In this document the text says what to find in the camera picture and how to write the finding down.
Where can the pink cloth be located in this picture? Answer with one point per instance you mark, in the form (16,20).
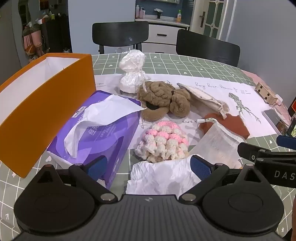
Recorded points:
(251,76)

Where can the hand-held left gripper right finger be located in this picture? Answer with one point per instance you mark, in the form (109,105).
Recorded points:
(200,168)

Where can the beige cloth pouch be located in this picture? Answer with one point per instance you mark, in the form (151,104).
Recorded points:
(203,97)

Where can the pink and white crochet piece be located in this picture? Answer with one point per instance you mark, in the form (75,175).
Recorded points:
(161,141)

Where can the knotted clear plastic bag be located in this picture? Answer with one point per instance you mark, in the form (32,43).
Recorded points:
(131,78)

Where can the black shoe cabinet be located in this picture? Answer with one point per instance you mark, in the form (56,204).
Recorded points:
(57,34)

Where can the purple tissue pack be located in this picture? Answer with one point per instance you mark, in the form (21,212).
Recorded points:
(111,129)

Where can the white drawer cabinet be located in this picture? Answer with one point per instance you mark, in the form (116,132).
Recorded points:
(166,32)

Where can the white plastic bag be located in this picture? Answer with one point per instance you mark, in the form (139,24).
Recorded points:
(159,176)

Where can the black faucet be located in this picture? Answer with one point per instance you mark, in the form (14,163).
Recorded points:
(158,13)

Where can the pink bottle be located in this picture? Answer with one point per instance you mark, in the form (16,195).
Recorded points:
(137,11)

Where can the white mesh bag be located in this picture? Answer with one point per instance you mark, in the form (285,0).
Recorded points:
(219,143)

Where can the white bottle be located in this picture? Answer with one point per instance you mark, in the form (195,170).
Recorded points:
(141,12)

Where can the glass panel door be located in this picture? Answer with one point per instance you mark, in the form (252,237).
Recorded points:
(215,20)

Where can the green capped bottle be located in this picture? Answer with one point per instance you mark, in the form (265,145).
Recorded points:
(178,16)

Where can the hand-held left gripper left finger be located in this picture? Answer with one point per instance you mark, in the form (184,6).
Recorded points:
(97,165)

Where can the orange cardboard box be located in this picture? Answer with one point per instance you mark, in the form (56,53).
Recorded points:
(46,111)

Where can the pink hanging storage bag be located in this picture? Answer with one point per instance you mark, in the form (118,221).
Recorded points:
(31,41)

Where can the orange wall picture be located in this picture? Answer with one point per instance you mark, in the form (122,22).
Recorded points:
(46,4)

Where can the black chair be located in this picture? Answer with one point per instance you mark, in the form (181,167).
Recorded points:
(120,32)
(208,48)

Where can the green checked tablecloth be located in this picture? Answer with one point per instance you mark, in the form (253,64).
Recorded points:
(185,64)

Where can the rust brown cloth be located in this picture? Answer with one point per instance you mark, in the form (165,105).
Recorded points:
(233,125)

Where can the wooden dice box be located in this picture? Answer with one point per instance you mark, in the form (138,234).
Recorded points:
(266,91)

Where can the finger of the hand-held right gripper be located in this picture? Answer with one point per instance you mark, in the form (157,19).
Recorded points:
(252,150)
(286,141)

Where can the smartphone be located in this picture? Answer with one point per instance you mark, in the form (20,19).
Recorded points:
(274,115)

